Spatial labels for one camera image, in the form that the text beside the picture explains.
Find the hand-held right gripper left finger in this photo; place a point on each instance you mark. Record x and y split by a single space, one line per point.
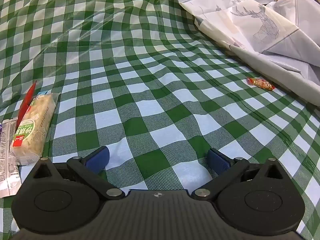
97 160

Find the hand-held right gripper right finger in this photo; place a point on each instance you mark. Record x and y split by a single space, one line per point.
218 162

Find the clear beige noodle snack packet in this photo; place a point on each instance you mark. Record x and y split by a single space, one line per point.
35 125

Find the small orange candy packet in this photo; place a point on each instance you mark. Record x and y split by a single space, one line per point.
261 83

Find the silver stick packet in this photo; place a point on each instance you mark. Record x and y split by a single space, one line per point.
7 165

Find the red square pouch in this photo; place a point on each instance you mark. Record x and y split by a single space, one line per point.
26 102

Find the green checkered cloth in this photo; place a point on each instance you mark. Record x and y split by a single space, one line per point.
150 80

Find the white deer printed sheet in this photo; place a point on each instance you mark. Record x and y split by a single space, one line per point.
250 17

